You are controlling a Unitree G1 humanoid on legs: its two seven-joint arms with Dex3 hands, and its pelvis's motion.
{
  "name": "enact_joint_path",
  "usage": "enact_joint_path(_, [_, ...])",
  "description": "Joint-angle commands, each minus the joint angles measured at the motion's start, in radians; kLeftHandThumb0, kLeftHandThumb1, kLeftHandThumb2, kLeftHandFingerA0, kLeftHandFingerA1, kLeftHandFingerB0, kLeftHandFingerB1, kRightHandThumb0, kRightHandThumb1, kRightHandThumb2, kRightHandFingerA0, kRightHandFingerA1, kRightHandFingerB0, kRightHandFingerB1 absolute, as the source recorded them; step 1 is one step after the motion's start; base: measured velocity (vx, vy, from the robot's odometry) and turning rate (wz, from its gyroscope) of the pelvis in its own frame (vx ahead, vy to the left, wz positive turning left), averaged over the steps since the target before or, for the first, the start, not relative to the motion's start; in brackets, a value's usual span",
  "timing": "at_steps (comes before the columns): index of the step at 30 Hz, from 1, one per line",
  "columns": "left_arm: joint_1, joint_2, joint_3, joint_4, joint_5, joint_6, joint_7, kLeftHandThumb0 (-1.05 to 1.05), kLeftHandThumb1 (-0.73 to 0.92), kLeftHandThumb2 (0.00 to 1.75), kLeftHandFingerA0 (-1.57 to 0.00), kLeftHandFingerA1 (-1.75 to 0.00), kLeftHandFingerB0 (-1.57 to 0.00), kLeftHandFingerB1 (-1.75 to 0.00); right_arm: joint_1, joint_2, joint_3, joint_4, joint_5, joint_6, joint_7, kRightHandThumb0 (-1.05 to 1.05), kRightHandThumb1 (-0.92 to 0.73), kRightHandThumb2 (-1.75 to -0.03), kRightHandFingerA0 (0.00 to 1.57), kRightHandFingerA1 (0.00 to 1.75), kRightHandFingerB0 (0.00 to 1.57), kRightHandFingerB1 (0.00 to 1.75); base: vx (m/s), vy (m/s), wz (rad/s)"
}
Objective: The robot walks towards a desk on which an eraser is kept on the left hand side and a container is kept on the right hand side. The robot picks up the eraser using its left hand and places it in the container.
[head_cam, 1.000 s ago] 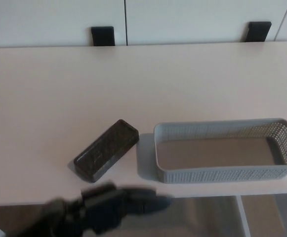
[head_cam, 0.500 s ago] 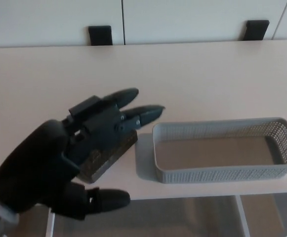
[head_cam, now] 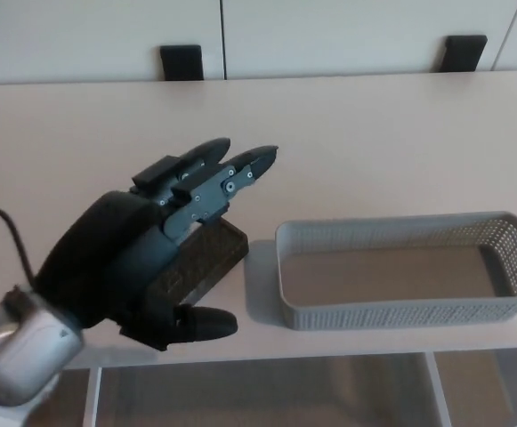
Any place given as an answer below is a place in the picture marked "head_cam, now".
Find white desk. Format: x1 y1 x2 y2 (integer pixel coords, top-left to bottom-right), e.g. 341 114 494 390
0 70 517 427

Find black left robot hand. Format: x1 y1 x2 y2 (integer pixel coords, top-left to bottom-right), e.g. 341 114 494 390
32 137 280 353

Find black cabinet handle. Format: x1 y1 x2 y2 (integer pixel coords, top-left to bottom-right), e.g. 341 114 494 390
432 35 489 73
159 44 205 82

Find dark grey felt eraser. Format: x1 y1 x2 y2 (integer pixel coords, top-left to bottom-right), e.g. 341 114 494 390
143 217 248 313

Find grey perforated plastic basket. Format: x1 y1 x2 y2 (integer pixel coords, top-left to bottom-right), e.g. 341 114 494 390
274 210 517 333

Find white cabinet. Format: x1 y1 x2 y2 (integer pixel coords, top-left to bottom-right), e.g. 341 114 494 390
0 0 517 86

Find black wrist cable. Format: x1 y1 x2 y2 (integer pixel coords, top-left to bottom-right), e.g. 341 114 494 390
0 207 37 286

